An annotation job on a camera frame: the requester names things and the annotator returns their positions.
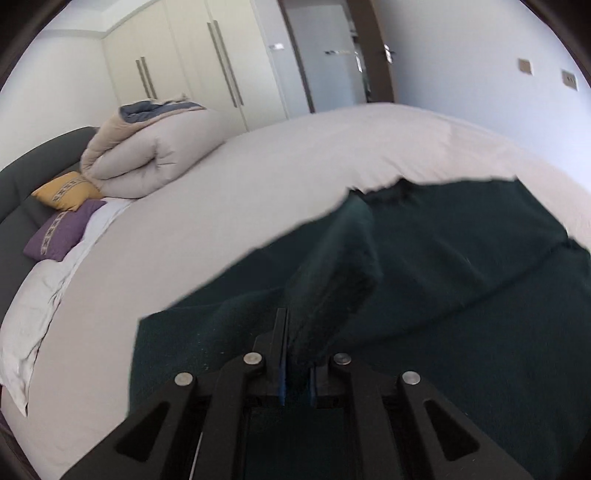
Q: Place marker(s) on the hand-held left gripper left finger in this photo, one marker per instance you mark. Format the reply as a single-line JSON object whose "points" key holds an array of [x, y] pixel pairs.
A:
{"points": [[280, 387]]}

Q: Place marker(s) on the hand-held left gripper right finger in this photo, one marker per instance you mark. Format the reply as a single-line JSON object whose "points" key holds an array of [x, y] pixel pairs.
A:
{"points": [[314, 385]]}

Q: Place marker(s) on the dark green garment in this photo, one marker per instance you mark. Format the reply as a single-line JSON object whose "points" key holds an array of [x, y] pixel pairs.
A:
{"points": [[461, 277]]}

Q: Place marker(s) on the bed with white sheet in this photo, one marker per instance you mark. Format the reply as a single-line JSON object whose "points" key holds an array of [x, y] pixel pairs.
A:
{"points": [[231, 207]]}

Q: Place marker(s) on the white pillow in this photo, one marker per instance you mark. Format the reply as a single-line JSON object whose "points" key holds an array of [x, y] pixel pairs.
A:
{"points": [[32, 295]]}

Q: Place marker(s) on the folded beige duvet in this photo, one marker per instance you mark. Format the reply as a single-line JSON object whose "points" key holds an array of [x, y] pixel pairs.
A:
{"points": [[152, 152]]}

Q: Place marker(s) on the purple patterned pillow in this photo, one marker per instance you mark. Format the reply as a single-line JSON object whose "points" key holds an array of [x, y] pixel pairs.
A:
{"points": [[60, 230]]}

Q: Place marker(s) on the yellow patterned pillow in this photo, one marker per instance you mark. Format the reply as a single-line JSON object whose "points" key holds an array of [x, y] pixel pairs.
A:
{"points": [[64, 189]]}

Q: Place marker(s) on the dark grey headboard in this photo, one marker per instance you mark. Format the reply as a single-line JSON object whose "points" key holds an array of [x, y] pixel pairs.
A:
{"points": [[27, 170]]}

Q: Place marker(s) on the cream wardrobe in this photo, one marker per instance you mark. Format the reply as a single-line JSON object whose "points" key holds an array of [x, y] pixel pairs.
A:
{"points": [[194, 46]]}

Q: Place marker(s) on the dark brown door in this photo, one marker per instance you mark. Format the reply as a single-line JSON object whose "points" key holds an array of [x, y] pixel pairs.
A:
{"points": [[376, 27]]}

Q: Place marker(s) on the white light switch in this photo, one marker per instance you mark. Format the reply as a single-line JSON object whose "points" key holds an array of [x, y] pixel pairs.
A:
{"points": [[276, 46]]}

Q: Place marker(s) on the bronze wall switch plate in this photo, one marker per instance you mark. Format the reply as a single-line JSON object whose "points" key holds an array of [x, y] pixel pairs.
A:
{"points": [[524, 66], [569, 79]]}

